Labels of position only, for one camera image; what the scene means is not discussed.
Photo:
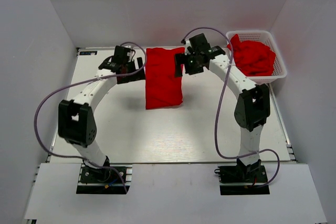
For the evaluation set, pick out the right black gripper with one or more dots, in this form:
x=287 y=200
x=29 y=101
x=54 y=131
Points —
x=180 y=59

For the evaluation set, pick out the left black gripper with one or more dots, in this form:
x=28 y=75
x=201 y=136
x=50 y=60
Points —
x=139 y=75

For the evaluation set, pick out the red t shirt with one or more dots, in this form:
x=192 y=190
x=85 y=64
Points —
x=162 y=88
x=253 y=58

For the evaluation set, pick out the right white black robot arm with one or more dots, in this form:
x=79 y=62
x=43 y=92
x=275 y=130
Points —
x=252 y=107

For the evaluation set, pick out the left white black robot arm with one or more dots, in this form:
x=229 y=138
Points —
x=76 y=121

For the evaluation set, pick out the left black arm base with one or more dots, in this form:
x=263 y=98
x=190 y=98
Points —
x=93 y=181

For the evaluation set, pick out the dark label sticker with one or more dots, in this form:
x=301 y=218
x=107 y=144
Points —
x=88 y=53

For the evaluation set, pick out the red t shirt in basket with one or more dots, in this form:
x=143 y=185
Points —
x=253 y=58

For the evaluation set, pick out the white plastic basket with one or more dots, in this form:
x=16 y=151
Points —
x=266 y=38

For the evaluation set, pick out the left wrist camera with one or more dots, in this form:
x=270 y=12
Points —
x=119 y=56

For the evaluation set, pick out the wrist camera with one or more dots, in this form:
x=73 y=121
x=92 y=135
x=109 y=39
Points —
x=119 y=56
x=198 y=45

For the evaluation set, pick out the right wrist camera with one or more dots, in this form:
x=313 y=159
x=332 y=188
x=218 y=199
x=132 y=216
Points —
x=198 y=45

